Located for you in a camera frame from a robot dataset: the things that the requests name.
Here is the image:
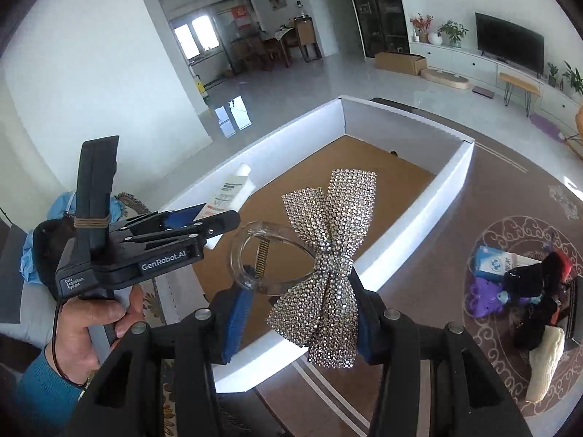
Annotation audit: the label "person's left hand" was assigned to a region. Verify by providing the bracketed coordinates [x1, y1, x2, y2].
[55, 284, 146, 387]

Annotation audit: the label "black glass display cabinet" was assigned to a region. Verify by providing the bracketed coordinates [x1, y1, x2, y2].
[341, 0, 411, 58]

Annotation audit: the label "purple floor mat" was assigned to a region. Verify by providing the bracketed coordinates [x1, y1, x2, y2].
[531, 114, 566, 139]

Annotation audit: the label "beige oval board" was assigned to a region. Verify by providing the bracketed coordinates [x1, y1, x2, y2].
[420, 67, 471, 91]

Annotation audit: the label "blue cloth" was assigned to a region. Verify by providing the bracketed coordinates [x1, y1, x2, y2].
[20, 190, 126, 287]

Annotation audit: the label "orange lounge chair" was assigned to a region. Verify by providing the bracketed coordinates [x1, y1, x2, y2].
[565, 105, 583, 160]

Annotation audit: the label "patterned fringed rug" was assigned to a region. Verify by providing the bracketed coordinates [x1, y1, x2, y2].
[114, 192, 151, 217]

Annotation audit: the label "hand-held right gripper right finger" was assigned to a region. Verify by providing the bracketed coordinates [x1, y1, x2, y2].
[351, 277, 533, 437]

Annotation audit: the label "black television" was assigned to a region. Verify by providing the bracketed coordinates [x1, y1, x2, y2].
[475, 12, 545, 76]

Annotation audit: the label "white storage box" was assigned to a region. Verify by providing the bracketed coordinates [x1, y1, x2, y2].
[155, 95, 476, 394]

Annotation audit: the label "rhinestone bow headband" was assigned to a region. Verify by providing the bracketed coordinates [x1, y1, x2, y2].
[230, 169, 379, 369]

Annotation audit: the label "wooden dining chair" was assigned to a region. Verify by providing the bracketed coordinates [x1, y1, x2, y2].
[253, 36, 281, 69]
[232, 39, 256, 74]
[294, 16, 322, 62]

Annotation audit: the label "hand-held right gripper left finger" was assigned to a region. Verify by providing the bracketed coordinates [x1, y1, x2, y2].
[79, 284, 256, 437]

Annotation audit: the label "small tissue packet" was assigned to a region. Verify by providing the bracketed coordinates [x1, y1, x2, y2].
[473, 245, 517, 279]

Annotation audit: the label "green potted plant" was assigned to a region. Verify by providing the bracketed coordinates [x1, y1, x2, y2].
[438, 19, 469, 48]

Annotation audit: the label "white tube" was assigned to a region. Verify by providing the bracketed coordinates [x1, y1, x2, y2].
[200, 164, 257, 226]

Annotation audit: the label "black cloth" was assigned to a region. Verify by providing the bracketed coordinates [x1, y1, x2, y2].
[514, 298, 566, 351]

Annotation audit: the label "white low cabinet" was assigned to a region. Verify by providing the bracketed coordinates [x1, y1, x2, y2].
[408, 41, 583, 114]

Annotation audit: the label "cream knitted glove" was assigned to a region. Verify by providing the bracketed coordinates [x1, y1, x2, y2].
[526, 325, 566, 403]

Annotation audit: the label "wooden dining table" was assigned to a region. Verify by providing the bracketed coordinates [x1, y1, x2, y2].
[262, 27, 297, 67]

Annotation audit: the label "red flowers in vase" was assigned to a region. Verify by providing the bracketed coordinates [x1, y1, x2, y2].
[409, 13, 433, 44]

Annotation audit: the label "leafy potted plant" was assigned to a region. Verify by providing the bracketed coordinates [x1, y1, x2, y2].
[562, 60, 583, 96]

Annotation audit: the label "brown cardboard box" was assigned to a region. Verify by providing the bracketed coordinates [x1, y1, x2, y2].
[374, 51, 427, 76]

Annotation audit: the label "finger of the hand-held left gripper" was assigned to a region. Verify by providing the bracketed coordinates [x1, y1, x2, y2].
[128, 210, 240, 250]
[111, 204, 206, 237]

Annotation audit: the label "wooden bench with metal legs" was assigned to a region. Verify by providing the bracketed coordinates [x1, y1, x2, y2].
[498, 72, 543, 117]

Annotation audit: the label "person's left forearm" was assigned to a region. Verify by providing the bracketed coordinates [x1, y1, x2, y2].
[16, 343, 92, 437]

